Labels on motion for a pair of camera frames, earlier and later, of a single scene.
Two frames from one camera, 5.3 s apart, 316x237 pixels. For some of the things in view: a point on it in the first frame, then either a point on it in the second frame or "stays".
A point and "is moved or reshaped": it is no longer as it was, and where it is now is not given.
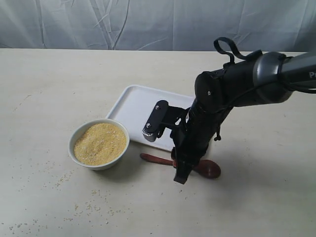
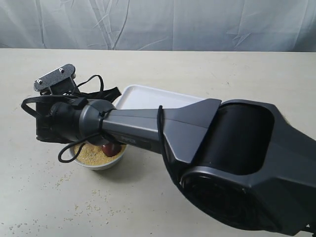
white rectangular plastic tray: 133,105 stays
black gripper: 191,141 to 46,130
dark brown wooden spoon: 207,169 is moved or reshaped
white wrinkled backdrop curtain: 253,25 stays
